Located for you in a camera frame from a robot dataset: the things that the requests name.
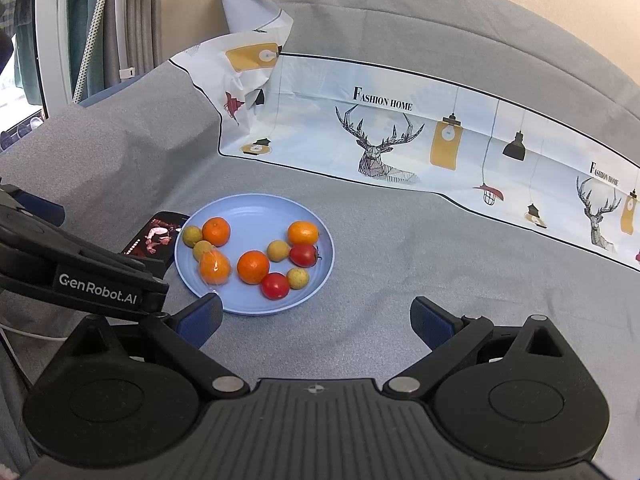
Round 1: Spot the plastic orange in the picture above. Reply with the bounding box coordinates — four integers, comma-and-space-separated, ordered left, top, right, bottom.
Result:
198, 251, 234, 289

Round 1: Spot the white mesh-covered pole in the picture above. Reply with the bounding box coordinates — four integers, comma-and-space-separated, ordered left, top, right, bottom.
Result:
72, 0, 112, 104

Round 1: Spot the deer printed white cloth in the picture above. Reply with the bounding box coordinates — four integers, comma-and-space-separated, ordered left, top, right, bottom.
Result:
167, 0, 640, 273

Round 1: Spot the teal curtain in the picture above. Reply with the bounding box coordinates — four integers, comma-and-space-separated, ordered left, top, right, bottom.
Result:
65, 0, 108, 96

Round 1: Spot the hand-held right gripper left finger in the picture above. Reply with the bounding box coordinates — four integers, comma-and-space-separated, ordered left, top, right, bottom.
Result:
64, 292, 251, 402

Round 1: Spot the red cherry tomato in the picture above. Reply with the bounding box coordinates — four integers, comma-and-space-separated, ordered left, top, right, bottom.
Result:
289, 243, 322, 268
260, 272, 291, 301

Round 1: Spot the blue plastic plate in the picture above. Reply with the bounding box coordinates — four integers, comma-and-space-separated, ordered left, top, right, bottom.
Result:
174, 193, 336, 316

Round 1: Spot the grey folded curtain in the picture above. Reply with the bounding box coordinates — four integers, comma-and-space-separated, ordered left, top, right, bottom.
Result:
112, 0, 164, 82

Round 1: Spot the black smartphone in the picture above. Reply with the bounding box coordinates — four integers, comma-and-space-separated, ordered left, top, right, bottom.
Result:
122, 211, 192, 266

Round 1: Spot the white charging cable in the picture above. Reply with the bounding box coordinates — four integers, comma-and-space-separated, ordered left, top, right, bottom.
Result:
0, 325, 66, 342

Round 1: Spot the blue bed sheet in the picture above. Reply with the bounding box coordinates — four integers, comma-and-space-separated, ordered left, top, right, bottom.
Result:
77, 80, 128, 108

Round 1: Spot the white frame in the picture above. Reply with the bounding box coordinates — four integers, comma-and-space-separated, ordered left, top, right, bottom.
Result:
34, 0, 76, 107

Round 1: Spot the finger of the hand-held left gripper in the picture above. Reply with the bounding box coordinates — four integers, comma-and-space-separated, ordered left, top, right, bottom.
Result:
0, 184, 67, 227
0, 217, 170, 295

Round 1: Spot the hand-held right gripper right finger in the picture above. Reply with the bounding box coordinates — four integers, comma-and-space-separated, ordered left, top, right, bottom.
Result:
382, 296, 567, 402

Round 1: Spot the small orange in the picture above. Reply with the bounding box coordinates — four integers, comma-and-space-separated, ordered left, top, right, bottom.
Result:
202, 216, 232, 247
236, 250, 271, 285
287, 221, 321, 247

